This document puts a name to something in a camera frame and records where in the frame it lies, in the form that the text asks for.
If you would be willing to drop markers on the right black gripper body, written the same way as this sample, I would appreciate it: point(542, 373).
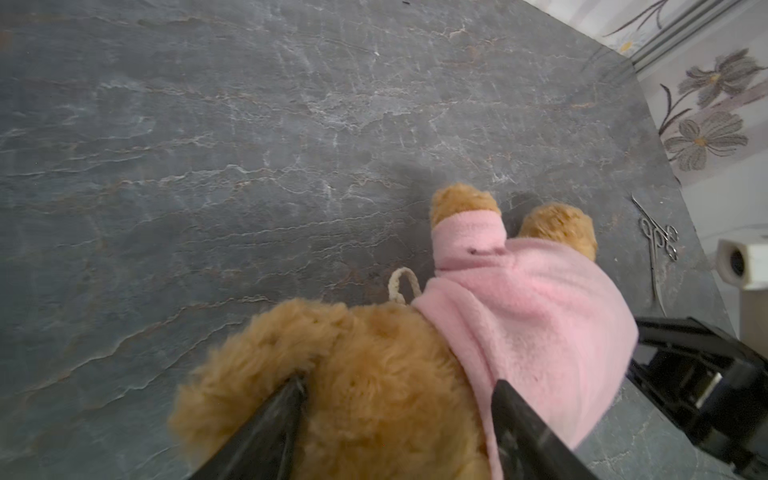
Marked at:
point(708, 384)

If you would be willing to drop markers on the pink teddy hoodie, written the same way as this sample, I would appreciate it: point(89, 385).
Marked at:
point(533, 310)

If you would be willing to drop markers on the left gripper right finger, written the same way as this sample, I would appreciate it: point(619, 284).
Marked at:
point(528, 449)

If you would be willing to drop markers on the brown teddy bear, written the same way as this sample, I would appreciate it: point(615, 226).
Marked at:
point(360, 384)

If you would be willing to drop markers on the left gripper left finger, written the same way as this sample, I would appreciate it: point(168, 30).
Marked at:
point(263, 447)

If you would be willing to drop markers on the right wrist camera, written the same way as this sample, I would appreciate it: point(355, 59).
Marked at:
point(743, 265)

